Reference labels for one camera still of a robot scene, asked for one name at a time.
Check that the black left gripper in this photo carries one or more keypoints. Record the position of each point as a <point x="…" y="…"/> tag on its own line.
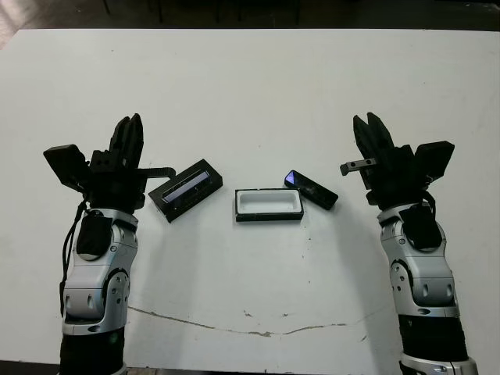
<point x="113" y="187"/>

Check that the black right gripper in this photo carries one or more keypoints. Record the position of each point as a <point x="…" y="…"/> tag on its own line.
<point x="394" y="183"/>

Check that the black box lid with window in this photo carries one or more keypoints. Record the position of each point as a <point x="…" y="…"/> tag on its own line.
<point x="183" y="193"/>

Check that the black slim camera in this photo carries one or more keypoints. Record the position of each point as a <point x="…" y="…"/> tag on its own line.
<point x="312" y="191"/>

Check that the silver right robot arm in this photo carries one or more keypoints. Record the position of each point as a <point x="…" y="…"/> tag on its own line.
<point x="426" y="273"/>

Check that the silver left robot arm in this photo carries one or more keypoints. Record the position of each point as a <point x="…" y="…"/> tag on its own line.
<point x="90" y="289"/>

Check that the black box base white insert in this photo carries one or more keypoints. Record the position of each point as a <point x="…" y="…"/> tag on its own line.
<point x="269" y="201"/>

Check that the dark furniture leg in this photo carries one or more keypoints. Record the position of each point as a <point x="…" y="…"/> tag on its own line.
<point x="106" y="6"/>

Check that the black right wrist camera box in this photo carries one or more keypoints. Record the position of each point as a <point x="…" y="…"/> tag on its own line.
<point x="433" y="160"/>

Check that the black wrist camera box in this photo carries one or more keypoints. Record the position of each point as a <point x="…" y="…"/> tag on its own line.
<point x="433" y="160"/>
<point x="64" y="164"/>

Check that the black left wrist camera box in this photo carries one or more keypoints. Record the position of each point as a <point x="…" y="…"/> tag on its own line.
<point x="64" y="164"/>

